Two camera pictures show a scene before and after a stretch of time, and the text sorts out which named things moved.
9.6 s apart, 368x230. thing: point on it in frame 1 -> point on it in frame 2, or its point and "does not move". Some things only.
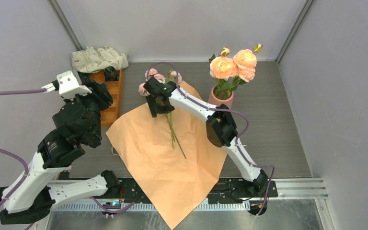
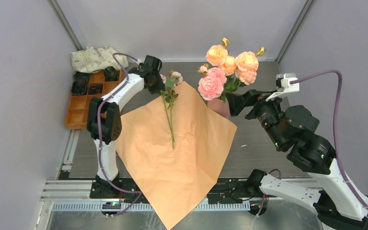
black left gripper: x=98 y=91 -> x=157 y=89
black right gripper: x=154 y=110 -> x=235 y=100
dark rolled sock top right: x=111 y=74 does not move
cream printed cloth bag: x=91 y=59 does not move
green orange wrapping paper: x=173 y=156 does not move
